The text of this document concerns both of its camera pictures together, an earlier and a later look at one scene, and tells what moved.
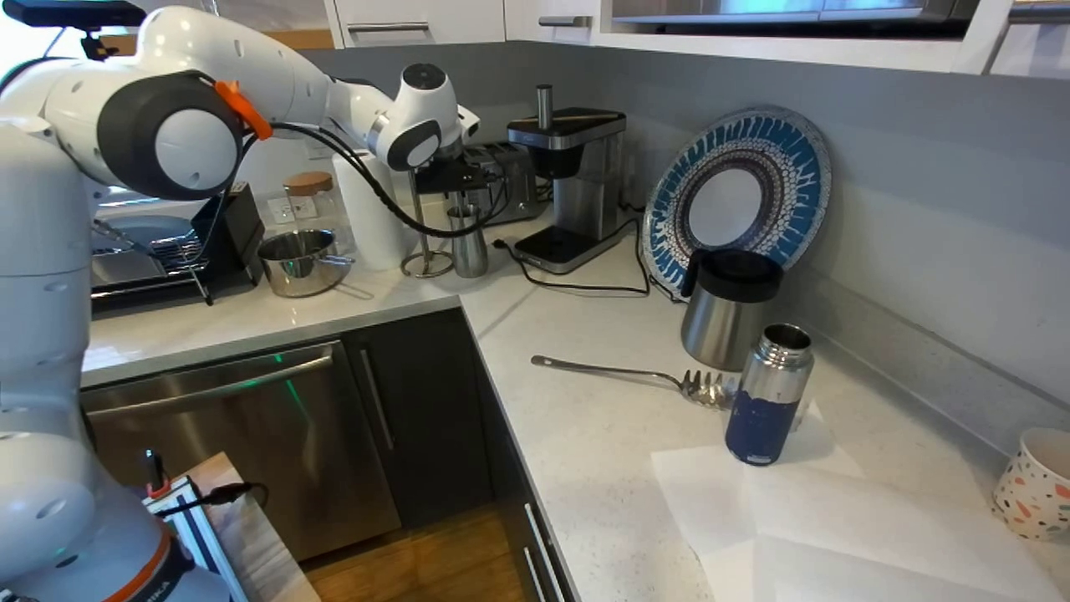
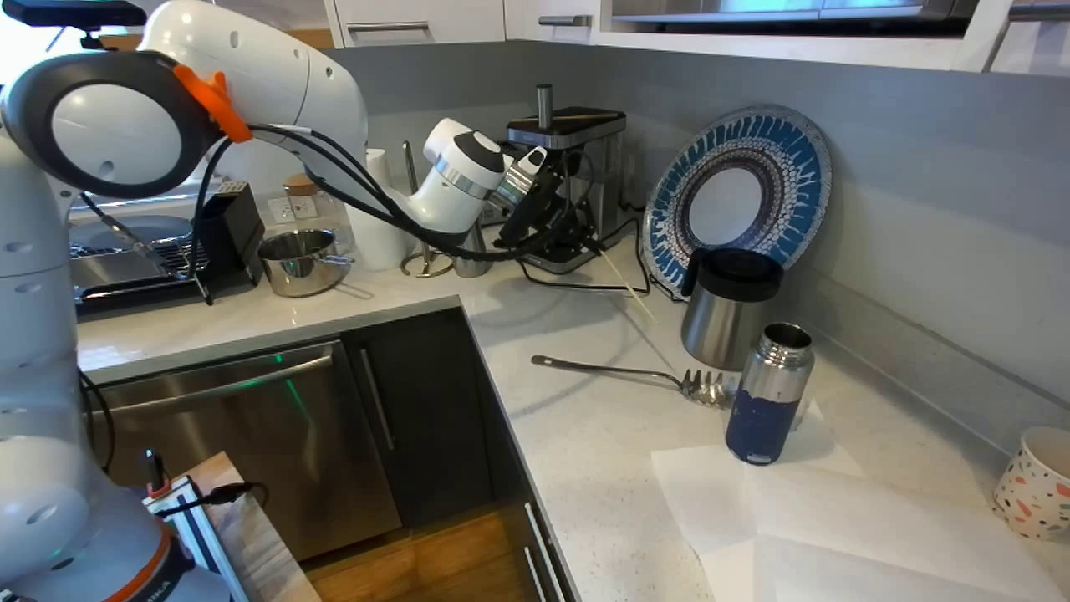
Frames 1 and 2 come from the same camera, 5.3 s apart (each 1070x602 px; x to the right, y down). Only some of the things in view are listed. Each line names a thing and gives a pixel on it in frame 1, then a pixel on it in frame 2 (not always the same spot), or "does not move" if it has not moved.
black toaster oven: [171, 253] does not move
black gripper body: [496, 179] → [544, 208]
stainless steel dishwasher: [296, 426] does not move
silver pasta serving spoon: [693, 383] does not move
